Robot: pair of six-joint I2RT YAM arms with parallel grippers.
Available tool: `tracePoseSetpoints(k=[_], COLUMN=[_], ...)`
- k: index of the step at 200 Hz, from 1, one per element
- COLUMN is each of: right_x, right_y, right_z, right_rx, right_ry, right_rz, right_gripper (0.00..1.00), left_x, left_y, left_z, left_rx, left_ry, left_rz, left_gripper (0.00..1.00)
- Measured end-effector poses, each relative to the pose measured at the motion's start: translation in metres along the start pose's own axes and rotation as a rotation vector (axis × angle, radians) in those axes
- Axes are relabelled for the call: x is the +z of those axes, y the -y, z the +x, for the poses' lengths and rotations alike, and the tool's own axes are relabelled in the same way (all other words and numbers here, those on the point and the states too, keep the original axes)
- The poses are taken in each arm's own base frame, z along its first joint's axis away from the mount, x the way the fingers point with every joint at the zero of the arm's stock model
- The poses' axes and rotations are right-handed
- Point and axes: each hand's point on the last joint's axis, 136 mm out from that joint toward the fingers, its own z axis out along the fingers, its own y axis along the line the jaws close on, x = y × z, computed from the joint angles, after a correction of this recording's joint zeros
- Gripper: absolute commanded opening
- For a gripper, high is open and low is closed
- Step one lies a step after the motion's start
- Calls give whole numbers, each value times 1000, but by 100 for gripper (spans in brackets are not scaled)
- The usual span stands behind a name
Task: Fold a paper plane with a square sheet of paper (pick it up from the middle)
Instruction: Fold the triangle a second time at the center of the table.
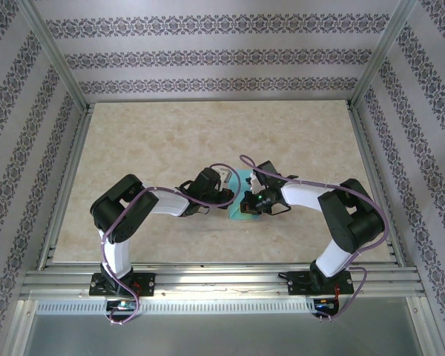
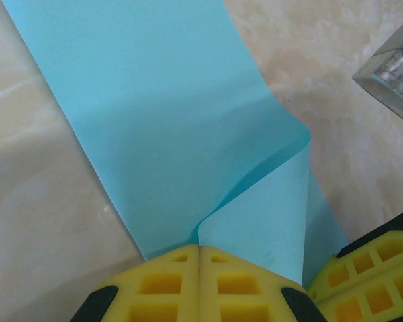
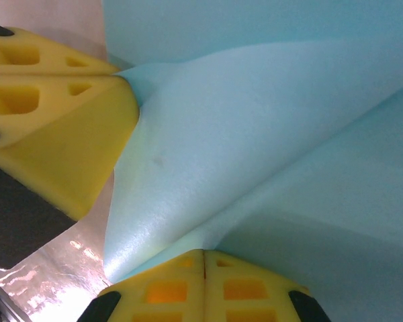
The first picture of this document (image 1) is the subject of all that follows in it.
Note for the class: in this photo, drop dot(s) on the long aluminium frame rail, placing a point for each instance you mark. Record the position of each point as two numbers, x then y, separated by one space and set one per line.
222 282

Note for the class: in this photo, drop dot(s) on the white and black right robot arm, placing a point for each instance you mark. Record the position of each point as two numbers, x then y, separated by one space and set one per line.
304 196

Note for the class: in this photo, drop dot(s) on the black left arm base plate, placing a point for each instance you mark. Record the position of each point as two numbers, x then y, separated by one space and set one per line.
146 283

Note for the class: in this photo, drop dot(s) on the turquoise cloth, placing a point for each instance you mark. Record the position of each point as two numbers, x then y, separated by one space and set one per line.
234 214

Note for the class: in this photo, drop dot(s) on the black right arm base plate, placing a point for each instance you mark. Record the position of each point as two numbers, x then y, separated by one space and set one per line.
300 283

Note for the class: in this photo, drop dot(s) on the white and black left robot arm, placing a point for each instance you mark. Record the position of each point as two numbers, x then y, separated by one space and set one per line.
170 204

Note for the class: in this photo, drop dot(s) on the grey metal shelf panel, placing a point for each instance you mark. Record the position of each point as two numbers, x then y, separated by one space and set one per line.
222 333

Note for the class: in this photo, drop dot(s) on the aluminium side rail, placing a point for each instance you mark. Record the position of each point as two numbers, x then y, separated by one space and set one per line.
367 155
74 155

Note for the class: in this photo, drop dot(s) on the small circuit board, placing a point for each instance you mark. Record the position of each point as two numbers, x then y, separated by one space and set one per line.
122 305
324 305

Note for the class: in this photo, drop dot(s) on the aluminium frame post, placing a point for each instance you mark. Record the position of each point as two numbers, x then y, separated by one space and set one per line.
52 52
383 52

